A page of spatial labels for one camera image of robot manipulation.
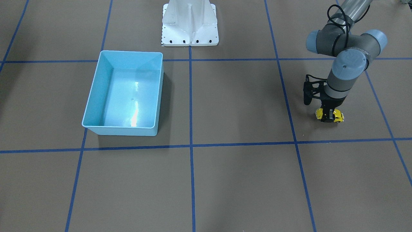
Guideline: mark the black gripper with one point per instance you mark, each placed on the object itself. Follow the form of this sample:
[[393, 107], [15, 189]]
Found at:
[[332, 103]]

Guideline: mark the yellow beetle toy car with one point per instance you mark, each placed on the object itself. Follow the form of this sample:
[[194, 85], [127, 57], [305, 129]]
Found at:
[[339, 117]]

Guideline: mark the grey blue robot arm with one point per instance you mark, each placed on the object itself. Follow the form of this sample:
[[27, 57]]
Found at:
[[353, 54]]

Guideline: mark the light blue plastic bin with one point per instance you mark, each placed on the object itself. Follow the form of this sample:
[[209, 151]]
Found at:
[[125, 95]]

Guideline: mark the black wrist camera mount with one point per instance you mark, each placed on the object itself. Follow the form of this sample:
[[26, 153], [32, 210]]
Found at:
[[313, 88]]

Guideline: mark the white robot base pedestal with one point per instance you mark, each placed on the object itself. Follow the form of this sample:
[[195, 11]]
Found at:
[[189, 23]]

